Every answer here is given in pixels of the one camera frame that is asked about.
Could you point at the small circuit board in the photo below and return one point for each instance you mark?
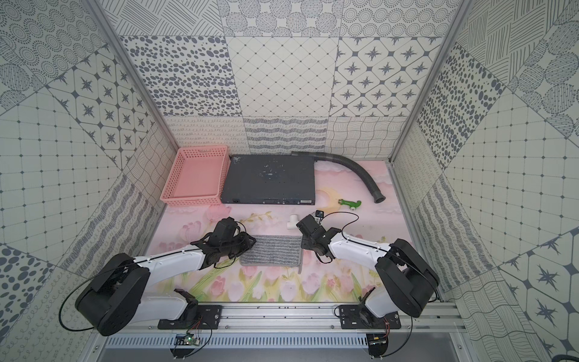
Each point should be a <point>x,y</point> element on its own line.
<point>377,344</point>
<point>188,340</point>

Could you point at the aluminium front rail frame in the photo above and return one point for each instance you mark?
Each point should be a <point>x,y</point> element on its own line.
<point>324,318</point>

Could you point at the left small circuit board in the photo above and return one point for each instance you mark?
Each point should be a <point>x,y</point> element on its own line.
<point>188,340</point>

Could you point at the dark grey flat electronics box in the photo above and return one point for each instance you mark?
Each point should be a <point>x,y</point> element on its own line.
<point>270,180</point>

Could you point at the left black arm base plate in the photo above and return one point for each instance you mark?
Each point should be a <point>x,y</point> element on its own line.
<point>204,317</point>

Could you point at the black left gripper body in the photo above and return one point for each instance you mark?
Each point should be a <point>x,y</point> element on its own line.
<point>237,242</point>

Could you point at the green valve near hose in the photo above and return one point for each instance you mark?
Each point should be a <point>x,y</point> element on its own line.
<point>350,204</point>

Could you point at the pink perforated plastic basket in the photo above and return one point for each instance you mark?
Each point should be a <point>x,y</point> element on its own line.
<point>197,176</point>

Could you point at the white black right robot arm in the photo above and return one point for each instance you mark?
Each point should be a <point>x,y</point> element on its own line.
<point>408,281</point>

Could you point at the pink floral table mat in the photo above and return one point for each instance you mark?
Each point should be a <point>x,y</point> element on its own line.
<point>315,280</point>

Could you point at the right small circuit board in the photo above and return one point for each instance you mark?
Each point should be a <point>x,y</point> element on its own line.
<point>377,344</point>

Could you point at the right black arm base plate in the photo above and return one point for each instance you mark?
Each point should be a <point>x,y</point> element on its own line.
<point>355,317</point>

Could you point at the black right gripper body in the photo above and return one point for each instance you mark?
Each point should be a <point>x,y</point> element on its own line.
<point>307,243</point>

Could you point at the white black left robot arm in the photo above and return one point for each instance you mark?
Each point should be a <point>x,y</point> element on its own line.
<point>119,295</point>

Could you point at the grey striped square dishcloth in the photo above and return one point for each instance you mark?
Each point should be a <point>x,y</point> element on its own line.
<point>274,250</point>

